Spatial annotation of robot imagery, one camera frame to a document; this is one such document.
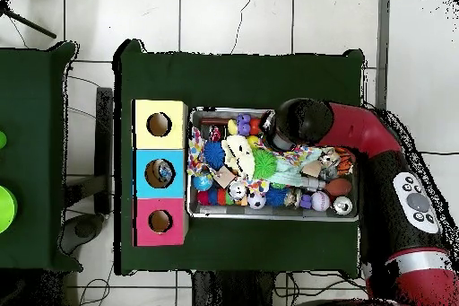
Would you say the crushed clear plastic bottle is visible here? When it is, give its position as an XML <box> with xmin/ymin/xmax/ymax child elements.
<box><xmin>156</xmin><ymin>162</ymin><xmax>174</xmax><ymax>183</ymax></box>

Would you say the shallow clear mesh bin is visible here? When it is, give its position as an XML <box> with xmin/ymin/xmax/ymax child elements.
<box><xmin>186</xmin><ymin>106</ymin><xmax>361</xmax><ymax>223</ymax></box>

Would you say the wooden box with three holes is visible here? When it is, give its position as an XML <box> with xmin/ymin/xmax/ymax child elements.
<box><xmin>132</xmin><ymin>99</ymin><xmax>189</xmax><ymax>248</ymax></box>

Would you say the cream yellow cloth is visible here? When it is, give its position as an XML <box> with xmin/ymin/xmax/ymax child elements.
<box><xmin>220</xmin><ymin>134</ymin><xmax>256</xmax><ymax>179</ymax></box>

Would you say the blue spiky ball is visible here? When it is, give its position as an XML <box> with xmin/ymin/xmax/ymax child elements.
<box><xmin>203</xmin><ymin>140</ymin><xmax>226</xmax><ymax>170</ymax></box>

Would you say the purple toy block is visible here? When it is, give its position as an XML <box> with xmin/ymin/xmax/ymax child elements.
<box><xmin>235</xmin><ymin>113</ymin><xmax>253</xmax><ymax>137</ymax></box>

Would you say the green spiky ball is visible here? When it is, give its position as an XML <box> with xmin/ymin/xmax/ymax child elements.
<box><xmin>251</xmin><ymin>147</ymin><xmax>279</xmax><ymax>181</ymax></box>

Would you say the large polka dot cloth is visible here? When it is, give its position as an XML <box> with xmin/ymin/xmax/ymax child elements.
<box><xmin>255</xmin><ymin>140</ymin><xmax>316</xmax><ymax>167</ymax></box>

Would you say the white baseball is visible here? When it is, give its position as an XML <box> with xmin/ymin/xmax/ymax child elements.
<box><xmin>310</xmin><ymin>190</ymin><xmax>332</xmax><ymax>213</ymax></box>

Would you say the brown toy football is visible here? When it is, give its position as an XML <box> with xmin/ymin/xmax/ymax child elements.
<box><xmin>325</xmin><ymin>177</ymin><xmax>354</xmax><ymax>197</ymax></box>

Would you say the silver drink can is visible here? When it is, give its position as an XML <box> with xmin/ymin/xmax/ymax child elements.
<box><xmin>333</xmin><ymin>196</ymin><xmax>354</xmax><ymax>216</ymax></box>

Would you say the dark green side table cloth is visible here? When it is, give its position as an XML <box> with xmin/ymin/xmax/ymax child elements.
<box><xmin>0</xmin><ymin>40</ymin><xmax>84</xmax><ymax>273</ymax></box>

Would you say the large bright green round object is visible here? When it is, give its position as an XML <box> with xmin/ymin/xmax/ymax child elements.
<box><xmin>0</xmin><ymin>185</ymin><xmax>19</xmax><ymax>234</ymax></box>

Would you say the black tripod leg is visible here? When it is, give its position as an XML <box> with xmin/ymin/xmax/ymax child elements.
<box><xmin>0</xmin><ymin>5</ymin><xmax>57</xmax><ymax>39</ymax></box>

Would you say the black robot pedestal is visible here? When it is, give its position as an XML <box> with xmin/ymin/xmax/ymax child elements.
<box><xmin>191</xmin><ymin>270</ymin><xmax>279</xmax><ymax>306</ymax></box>

